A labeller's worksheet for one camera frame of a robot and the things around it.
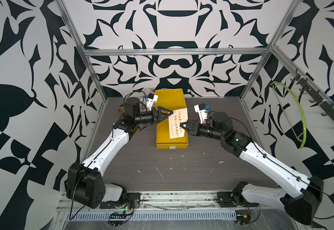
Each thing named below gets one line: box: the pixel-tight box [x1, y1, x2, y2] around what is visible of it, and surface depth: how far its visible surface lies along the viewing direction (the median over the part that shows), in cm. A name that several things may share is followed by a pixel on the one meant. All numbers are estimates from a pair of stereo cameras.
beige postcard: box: [168, 107, 189, 139], surface depth 70 cm
